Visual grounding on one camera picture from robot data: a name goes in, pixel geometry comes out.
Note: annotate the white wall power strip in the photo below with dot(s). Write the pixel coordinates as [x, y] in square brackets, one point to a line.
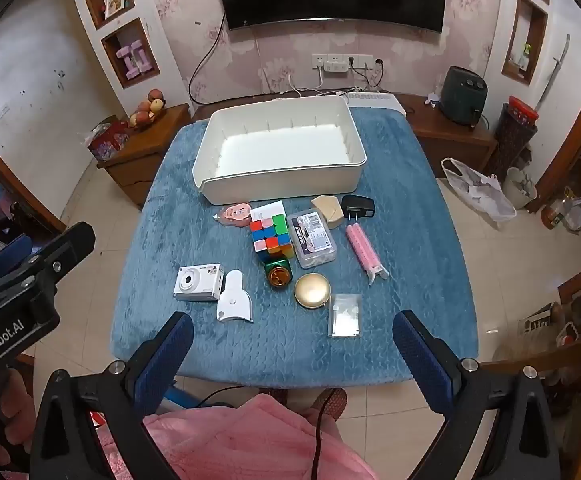
[336, 67]

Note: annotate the beige plastic case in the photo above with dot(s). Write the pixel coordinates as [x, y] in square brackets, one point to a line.
[328, 210]

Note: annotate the white digital camera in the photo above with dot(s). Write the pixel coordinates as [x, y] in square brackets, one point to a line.
[198, 282]

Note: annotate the small clear plastic bag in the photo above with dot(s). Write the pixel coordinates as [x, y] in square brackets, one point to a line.
[345, 315]

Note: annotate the framed picture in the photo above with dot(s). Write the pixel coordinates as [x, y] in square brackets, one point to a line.
[115, 0]

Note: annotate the white plastic storage bin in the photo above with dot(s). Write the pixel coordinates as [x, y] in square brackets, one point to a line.
[280, 140]

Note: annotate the black plug charger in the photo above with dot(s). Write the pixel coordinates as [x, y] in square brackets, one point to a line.
[359, 206]

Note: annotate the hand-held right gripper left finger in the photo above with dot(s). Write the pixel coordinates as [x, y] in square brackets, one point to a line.
[163, 362]

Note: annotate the clear crumpled plastic bag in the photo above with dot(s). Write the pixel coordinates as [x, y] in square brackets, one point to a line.
[579, 212]

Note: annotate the red lidded container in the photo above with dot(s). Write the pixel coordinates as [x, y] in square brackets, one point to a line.
[524, 110]

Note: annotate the red gift box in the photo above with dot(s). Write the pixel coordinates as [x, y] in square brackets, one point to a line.
[108, 140]

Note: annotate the low wooden television stand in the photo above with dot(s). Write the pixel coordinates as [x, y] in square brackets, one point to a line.
[450, 140]

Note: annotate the green jar amber lid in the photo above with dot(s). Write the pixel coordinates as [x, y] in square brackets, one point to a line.
[278, 275]

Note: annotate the pink dumbbells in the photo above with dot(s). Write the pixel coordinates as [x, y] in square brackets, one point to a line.
[133, 60]

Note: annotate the black air fryer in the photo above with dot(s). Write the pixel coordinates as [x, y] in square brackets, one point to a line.
[464, 95]

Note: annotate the pink fleece robe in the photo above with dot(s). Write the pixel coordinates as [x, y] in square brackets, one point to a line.
[250, 445]

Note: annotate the white slatted device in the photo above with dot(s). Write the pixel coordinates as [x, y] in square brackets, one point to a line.
[375, 100]

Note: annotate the white bucket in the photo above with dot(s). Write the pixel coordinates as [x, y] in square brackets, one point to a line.
[517, 190]

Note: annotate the blue fleece blanket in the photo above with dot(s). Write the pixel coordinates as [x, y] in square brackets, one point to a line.
[180, 220]

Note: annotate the brown patterned slipper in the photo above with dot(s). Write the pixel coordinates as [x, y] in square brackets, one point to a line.
[333, 402]

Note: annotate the red-lidded dark bin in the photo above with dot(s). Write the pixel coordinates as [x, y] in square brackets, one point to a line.
[510, 145]

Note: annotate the person's left hand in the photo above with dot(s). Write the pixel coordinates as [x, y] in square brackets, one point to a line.
[5, 412]

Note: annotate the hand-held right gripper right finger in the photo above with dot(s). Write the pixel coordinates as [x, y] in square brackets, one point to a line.
[423, 357]

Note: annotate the pink correction tape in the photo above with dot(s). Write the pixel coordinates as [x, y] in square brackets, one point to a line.
[235, 212]

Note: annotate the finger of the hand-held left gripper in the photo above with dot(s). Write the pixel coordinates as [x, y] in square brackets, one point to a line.
[68, 245]

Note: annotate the small white box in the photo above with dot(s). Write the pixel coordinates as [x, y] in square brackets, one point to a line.
[270, 208]

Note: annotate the clear plastic labelled box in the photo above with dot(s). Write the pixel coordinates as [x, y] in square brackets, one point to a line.
[313, 240]

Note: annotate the wooden side cabinet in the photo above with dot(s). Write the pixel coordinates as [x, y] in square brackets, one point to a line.
[138, 160]

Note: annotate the amber jar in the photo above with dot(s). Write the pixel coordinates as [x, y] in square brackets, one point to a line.
[554, 215]

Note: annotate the colourful puzzle cube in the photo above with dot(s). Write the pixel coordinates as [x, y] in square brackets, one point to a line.
[269, 237]

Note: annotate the wooden wall shelf niches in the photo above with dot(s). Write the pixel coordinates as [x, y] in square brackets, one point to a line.
[525, 35]
[120, 25]

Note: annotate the long sheathed sword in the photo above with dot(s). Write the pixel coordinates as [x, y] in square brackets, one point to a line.
[552, 72]

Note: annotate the bowl of fruit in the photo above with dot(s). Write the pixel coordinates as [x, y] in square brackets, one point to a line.
[145, 110]

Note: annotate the white plastic bag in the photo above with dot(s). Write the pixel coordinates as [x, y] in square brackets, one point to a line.
[480, 190]

